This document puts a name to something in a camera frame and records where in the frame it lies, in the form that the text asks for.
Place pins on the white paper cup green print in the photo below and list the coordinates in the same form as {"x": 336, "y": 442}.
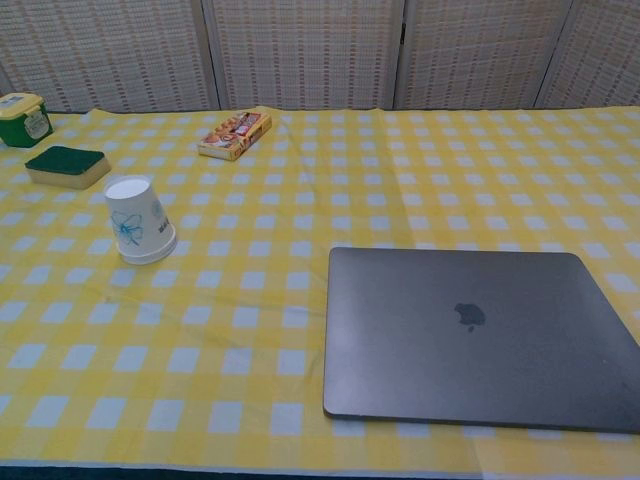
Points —
{"x": 147, "y": 260}

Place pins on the white paper cup blue flower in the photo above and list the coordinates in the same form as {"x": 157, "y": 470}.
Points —
{"x": 135, "y": 210}

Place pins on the yellow white checkered tablecloth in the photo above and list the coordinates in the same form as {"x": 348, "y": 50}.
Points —
{"x": 225, "y": 300}
{"x": 500, "y": 175}

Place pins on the yellow snack box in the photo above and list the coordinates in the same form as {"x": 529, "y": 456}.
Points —
{"x": 232, "y": 137}

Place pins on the grey laptop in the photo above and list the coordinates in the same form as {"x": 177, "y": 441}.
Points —
{"x": 450, "y": 350}

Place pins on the woven bamboo screen panel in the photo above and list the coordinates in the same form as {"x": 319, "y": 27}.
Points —
{"x": 480, "y": 50}
{"x": 305, "y": 50}
{"x": 605, "y": 50}
{"x": 100, "y": 50}

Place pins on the green yellow sponge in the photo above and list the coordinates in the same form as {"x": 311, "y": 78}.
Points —
{"x": 65, "y": 162}

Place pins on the green container yellow lid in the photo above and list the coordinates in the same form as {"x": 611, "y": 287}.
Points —
{"x": 22, "y": 125}

